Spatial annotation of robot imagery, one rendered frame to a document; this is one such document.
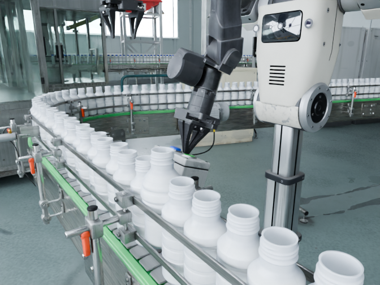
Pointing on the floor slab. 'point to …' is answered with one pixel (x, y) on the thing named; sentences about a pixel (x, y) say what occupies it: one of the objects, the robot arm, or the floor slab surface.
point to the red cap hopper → (143, 40)
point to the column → (204, 24)
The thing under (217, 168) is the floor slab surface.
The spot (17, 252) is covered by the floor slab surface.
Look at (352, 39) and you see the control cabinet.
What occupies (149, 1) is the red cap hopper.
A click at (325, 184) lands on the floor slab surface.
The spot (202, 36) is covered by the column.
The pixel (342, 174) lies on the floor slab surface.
